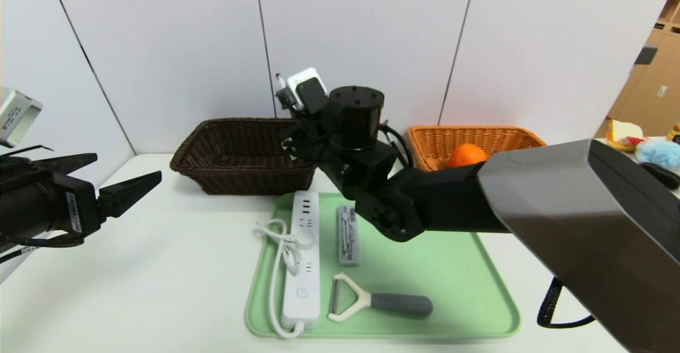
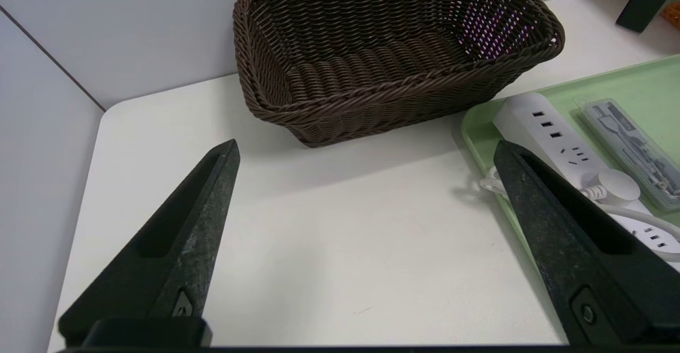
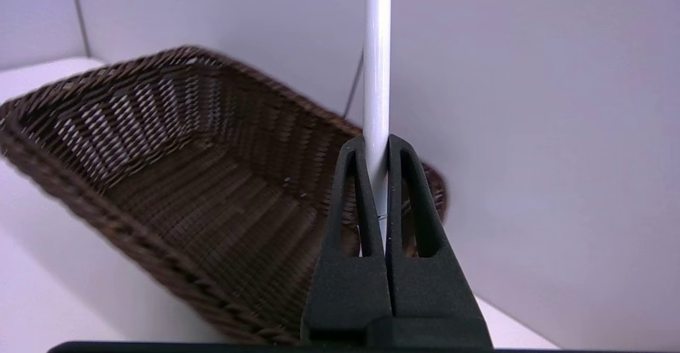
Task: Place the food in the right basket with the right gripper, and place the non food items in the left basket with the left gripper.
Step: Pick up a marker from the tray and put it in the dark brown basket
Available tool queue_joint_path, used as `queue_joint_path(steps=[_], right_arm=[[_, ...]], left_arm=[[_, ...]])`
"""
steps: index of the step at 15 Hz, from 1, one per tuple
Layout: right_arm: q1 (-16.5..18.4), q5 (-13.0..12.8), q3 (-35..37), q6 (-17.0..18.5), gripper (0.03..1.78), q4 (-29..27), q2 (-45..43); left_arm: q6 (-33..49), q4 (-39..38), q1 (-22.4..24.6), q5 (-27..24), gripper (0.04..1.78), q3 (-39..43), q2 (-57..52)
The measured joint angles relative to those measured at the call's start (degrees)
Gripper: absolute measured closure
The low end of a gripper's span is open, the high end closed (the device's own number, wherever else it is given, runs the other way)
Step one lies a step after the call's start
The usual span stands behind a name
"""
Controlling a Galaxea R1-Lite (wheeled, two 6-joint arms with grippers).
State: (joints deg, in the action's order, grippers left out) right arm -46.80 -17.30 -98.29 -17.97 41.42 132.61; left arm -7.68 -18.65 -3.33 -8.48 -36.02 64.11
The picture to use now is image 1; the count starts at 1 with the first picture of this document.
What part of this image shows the dark grey cabinet plate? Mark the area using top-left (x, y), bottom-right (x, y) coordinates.
top-left (632, 46), bottom-right (657, 66)

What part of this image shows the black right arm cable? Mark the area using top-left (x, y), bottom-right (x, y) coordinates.
top-left (537, 277), bottom-right (596, 329)

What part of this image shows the white power strip with cord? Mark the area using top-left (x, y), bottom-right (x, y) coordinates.
top-left (254, 190), bottom-right (321, 339)

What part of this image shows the grey clear compass case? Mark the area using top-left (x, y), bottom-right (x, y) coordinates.
top-left (336, 205), bottom-right (362, 266)

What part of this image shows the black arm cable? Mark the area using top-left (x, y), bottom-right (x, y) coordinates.
top-left (0, 145), bottom-right (86, 263)
top-left (537, 277), bottom-right (596, 329)

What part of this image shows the pale yellow bread slice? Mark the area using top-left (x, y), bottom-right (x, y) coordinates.
top-left (609, 120), bottom-right (643, 142)

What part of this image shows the blue fluffy bath sponge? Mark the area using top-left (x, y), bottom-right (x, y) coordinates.
top-left (635, 139), bottom-right (680, 172)

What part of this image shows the black brush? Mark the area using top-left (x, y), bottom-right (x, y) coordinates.
top-left (640, 162), bottom-right (680, 190)

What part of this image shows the orange fruit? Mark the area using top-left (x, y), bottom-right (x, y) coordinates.
top-left (449, 144), bottom-right (488, 169)

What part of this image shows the small yellow wicker basket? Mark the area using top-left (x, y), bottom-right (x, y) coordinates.
top-left (606, 134), bottom-right (646, 154)

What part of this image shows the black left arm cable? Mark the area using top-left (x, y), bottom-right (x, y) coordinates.
top-left (0, 145), bottom-right (86, 263)

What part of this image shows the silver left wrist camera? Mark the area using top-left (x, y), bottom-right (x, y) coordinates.
top-left (0, 87), bottom-right (43, 148)

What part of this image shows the orange wicker basket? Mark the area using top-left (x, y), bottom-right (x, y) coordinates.
top-left (407, 125), bottom-right (548, 173)

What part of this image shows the white side table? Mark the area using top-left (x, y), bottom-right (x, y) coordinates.
top-left (595, 137), bottom-right (680, 199)

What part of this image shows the light green plastic tray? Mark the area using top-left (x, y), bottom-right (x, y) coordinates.
top-left (244, 192), bottom-right (520, 339)

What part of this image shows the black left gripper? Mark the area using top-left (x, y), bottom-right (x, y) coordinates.
top-left (0, 153), bottom-right (162, 242)

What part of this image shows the light wooden cabinet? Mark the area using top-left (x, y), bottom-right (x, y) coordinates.
top-left (592, 0), bottom-right (680, 139)

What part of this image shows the dark brown wicker basket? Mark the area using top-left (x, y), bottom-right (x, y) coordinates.
top-left (170, 118), bottom-right (319, 196)

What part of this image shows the white peeler with grey handle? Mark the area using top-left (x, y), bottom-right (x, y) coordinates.
top-left (326, 272), bottom-right (434, 323)

